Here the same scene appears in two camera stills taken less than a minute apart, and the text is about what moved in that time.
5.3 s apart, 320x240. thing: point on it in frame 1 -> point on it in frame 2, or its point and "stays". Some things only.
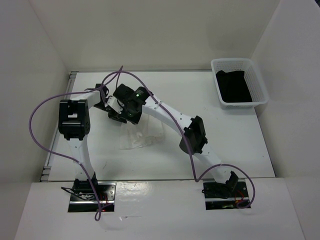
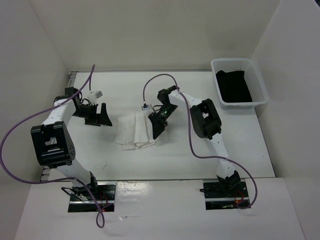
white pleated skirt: [149, 130] stays
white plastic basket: [256, 88] stays
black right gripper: [136, 119] -> [159, 123]
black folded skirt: [232, 87] stays
